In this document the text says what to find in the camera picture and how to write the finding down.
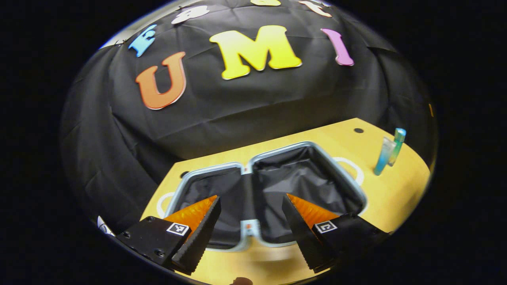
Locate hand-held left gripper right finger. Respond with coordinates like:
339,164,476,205
282,193,391,274

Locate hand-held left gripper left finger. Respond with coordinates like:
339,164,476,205
116,195,222,276

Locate blue green skincare bottle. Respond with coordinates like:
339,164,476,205
388,128,407,167

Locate light blue suitcase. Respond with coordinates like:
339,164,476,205
156,141,368,253

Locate white and blue cream tube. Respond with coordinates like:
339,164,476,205
374,137,397,176

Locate white printed sign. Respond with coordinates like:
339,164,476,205
97,215,116,237

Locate black backdrop cloth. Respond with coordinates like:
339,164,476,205
59,0,438,234

